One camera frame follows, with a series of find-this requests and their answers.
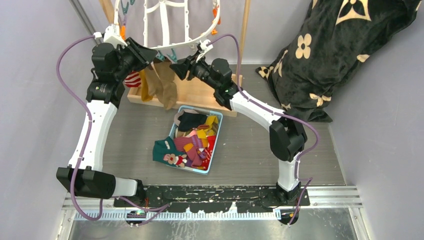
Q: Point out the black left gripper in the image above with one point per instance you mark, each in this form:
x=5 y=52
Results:
x=144 y=55

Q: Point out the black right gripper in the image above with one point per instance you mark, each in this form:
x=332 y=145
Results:
x=182 y=68

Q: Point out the teal clothes peg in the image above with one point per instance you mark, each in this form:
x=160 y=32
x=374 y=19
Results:
x=160 y=57
x=172 y=56

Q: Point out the tan brown sock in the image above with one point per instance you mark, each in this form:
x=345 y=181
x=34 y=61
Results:
x=155 y=76
x=167 y=92

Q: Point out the red white striped santa sock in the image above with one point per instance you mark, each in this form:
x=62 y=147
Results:
x=133 y=80

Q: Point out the white plastic sock hanger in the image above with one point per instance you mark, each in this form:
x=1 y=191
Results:
x=134 y=25

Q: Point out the mustard yellow sock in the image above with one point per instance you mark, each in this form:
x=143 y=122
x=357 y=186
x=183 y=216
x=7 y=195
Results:
x=145 y=96

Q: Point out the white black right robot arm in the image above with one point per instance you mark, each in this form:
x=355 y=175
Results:
x=287 y=137

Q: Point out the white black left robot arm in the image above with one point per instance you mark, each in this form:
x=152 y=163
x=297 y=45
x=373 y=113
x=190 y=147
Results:
x=83 y=176

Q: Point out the black sock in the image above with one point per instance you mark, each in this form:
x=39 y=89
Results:
x=189 y=120

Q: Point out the light blue sock basket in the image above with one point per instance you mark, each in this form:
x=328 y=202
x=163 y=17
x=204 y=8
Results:
x=209 y=130

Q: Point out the maroon purple sock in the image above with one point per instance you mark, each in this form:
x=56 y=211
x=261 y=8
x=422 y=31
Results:
x=193 y=146

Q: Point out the green reindeer christmas sock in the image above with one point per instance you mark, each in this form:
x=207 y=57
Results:
x=165 y=151

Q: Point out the black floral plush blanket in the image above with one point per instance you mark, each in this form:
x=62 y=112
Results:
x=334 y=41

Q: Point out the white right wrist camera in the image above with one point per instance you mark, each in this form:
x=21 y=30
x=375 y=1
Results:
x=203 y=47

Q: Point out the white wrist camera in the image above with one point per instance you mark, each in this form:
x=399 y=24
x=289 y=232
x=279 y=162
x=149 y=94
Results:
x=203 y=47
x=112 y=36

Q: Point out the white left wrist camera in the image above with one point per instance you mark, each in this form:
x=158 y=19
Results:
x=112 y=36

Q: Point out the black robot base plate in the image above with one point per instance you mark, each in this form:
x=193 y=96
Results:
x=218 y=199

